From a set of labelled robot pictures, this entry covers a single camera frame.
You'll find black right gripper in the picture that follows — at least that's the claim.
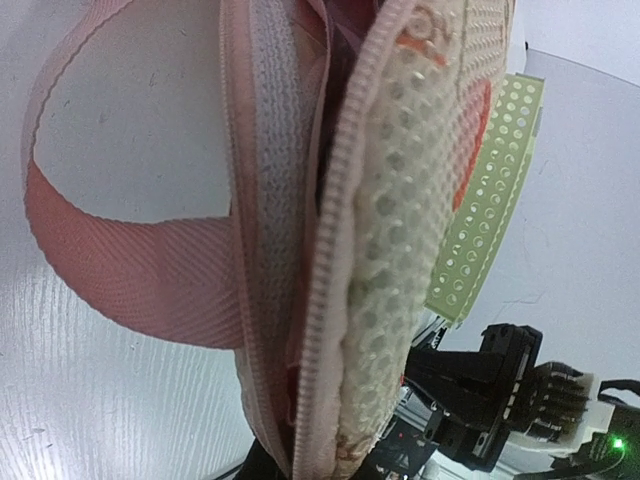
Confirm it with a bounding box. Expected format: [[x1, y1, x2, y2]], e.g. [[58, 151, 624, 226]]
[[369, 324, 639, 479]]

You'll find dark red bra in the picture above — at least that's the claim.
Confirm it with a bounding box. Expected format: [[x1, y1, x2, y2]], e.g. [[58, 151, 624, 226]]
[[315, 0, 384, 211]]

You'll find beige patterned mesh laundry bag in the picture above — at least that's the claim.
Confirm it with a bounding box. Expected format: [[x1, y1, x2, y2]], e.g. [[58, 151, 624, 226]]
[[21, 1, 514, 479]]

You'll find light green perforated plastic basket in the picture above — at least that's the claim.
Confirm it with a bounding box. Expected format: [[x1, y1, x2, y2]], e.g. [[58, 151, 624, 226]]
[[425, 74, 545, 328]]

